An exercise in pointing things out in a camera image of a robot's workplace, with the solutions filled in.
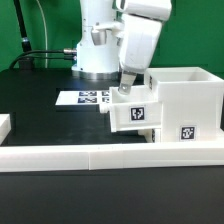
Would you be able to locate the white cable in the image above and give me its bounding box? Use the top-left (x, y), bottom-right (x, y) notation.
top-left (35, 0), bottom-right (49, 69)

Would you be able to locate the white drawer cabinet housing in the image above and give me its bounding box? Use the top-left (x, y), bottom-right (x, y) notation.
top-left (144, 67), bottom-right (224, 142)

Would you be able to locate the black pole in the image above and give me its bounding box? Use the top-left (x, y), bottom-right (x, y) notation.
top-left (13, 0), bottom-right (33, 53)

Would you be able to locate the white drawer box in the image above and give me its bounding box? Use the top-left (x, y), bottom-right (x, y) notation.
top-left (99, 85), bottom-right (162, 132)
top-left (138, 129), bottom-right (161, 143)

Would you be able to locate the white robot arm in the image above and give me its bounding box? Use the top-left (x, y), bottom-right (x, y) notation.
top-left (72, 0), bottom-right (172, 94)

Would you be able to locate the white marker tag sheet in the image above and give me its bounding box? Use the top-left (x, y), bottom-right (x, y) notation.
top-left (56, 90), bottom-right (110, 106)

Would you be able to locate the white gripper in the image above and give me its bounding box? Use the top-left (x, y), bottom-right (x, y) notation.
top-left (118, 14), bottom-right (162, 95)

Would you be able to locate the black cable bundle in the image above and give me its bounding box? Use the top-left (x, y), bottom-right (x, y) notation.
top-left (9, 48), bottom-right (78, 70)

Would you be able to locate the white plastic border frame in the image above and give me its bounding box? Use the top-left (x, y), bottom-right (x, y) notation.
top-left (0, 114), bottom-right (224, 172)

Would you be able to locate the white front drawer box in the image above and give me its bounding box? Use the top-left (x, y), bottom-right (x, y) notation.
top-left (138, 129), bottom-right (161, 143)

